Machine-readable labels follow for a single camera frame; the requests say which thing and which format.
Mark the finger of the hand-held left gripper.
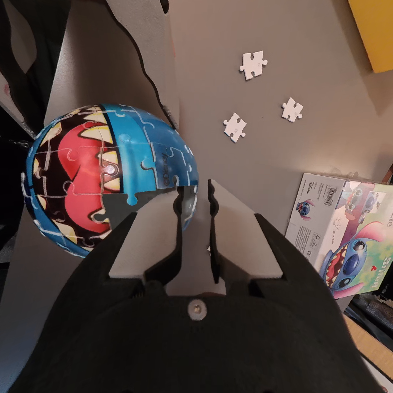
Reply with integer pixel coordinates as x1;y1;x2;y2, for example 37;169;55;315
106;0;181;130
0;73;38;144

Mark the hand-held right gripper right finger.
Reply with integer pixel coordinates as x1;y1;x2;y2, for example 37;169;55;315
208;179;285;285

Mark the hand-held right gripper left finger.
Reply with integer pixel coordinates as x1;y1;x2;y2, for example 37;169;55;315
108;185;185;288

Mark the blue puzzle ball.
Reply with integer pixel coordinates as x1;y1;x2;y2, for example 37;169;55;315
21;104;200;258

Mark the colourful puzzle box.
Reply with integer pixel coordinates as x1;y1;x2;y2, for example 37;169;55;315
285;173;393;300

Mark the round wooden board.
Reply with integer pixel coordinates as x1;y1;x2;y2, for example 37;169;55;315
342;313;393;378

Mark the yellow plastic bin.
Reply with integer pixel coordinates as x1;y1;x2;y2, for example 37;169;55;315
348;0;393;73

